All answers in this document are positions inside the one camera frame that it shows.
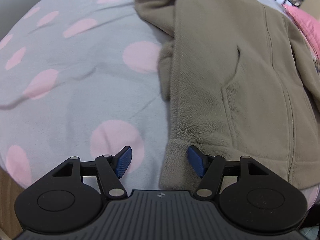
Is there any beige padded headboard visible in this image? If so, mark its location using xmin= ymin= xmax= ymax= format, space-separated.
xmin=299 ymin=0 xmax=320 ymax=22

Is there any pink pillow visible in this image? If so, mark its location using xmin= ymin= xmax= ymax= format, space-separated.
xmin=284 ymin=4 xmax=320 ymax=64

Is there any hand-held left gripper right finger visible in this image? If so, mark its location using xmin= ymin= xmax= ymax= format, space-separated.
xmin=188 ymin=145 xmax=272 ymax=200

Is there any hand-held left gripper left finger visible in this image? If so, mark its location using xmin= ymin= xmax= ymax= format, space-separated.
xmin=50 ymin=146 xmax=132 ymax=200

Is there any beige fleece hooded jacket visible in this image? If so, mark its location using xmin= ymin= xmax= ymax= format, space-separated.
xmin=134 ymin=0 xmax=320 ymax=192

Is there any grey pink-dotted bedsheet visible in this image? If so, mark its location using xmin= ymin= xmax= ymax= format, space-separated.
xmin=0 ymin=0 xmax=290 ymax=192

